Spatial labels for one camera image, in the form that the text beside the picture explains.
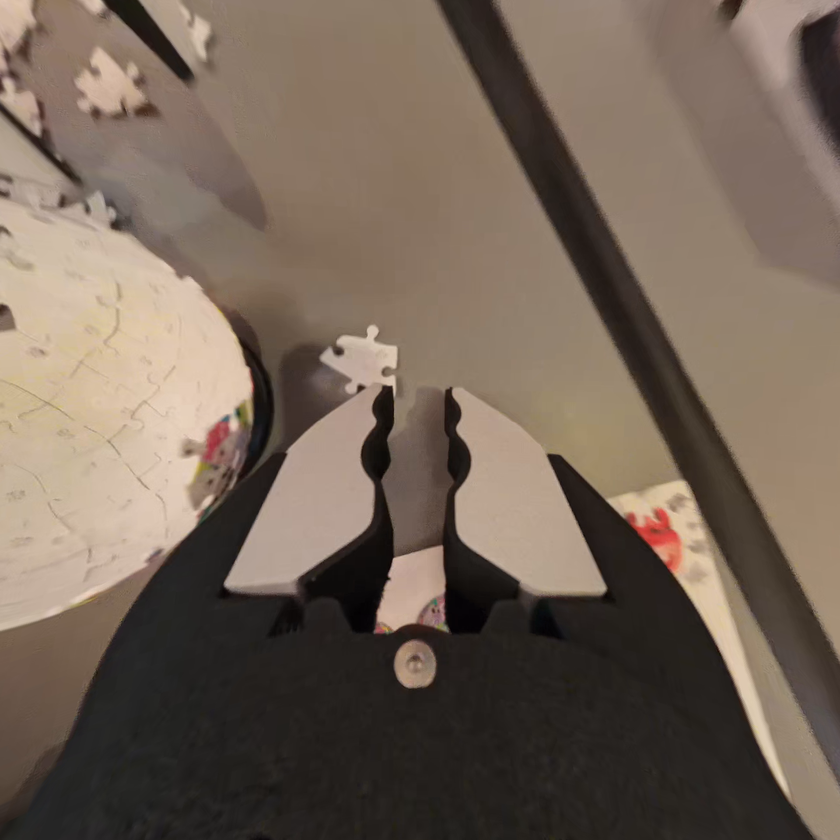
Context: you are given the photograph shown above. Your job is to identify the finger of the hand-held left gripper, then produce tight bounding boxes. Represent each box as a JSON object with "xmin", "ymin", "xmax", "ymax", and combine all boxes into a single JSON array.
[
  {"xmin": 104, "ymin": 0, "xmax": 199, "ymax": 84},
  {"xmin": 0, "ymin": 104, "xmax": 84, "ymax": 196}
]

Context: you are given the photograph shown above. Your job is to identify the half-built colourful puzzle ball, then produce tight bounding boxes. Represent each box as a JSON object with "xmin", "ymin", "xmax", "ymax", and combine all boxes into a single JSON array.
[{"xmin": 0, "ymin": 190, "xmax": 257, "ymax": 634}]

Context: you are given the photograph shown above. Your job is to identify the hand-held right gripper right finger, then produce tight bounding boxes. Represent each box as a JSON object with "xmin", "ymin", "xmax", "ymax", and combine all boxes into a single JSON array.
[{"xmin": 443, "ymin": 387, "xmax": 608, "ymax": 602}]

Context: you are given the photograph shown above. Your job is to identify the scattered pile of puzzle pieces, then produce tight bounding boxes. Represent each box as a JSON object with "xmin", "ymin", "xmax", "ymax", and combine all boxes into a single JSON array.
[{"xmin": 0, "ymin": 0, "xmax": 217, "ymax": 135}]

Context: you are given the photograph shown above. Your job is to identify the white printed instruction leaflet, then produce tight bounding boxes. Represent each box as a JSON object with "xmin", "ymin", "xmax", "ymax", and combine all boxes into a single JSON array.
[{"xmin": 374, "ymin": 479, "xmax": 791, "ymax": 798}]

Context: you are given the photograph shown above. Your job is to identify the black round ball stand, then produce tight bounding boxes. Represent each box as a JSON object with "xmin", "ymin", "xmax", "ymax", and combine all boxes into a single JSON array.
[{"xmin": 223, "ymin": 315, "xmax": 275, "ymax": 488}]

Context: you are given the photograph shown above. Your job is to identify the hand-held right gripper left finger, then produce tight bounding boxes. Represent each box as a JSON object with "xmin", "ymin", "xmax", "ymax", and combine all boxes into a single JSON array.
[{"xmin": 223, "ymin": 385, "xmax": 396, "ymax": 601}]

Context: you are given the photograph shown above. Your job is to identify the printed cardboard puzzle box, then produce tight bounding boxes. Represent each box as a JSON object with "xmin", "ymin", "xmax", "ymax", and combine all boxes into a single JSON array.
[{"xmin": 722, "ymin": 0, "xmax": 840, "ymax": 172}]

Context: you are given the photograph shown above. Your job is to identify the white curved jigsaw piece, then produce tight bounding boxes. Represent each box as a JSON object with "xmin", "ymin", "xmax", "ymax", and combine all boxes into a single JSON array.
[{"xmin": 319, "ymin": 325, "xmax": 400, "ymax": 396}]

